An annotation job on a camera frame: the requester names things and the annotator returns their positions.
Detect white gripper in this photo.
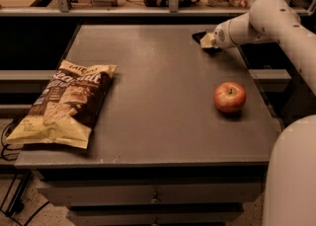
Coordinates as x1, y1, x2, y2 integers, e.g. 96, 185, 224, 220
199, 20, 236, 49

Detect drawer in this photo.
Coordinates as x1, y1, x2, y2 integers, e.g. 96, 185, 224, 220
38, 178, 262, 207
67, 203, 243, 226

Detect black metal stand left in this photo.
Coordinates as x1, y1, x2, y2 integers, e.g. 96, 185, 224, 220
0, 168, 32, 217

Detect brown sea salt chip bag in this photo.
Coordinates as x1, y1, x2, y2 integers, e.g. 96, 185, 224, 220
7, 60, 117, 149

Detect lower drawer front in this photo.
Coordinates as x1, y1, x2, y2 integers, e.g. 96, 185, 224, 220
67, 203, 243, 226

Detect grey drawer cabinet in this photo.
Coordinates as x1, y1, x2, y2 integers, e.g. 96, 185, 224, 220
14, 23, 284, 226

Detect grey metal shelf rail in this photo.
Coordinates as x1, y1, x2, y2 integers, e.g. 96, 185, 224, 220
0, 0, 251, 17

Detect black cable left floor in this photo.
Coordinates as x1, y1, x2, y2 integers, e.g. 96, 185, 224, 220
0, 117, 21, 162

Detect upper drawer front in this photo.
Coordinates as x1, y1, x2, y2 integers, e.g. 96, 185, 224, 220
38, 178, 262, 207

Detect red apple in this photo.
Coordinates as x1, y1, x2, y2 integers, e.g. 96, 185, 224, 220
213, 82, 247, 113

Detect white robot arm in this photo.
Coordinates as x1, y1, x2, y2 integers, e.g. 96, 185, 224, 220
200, 0, 316, 226

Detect black rxbar chocolate bar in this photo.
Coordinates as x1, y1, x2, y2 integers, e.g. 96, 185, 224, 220
192, 32, 221, 55

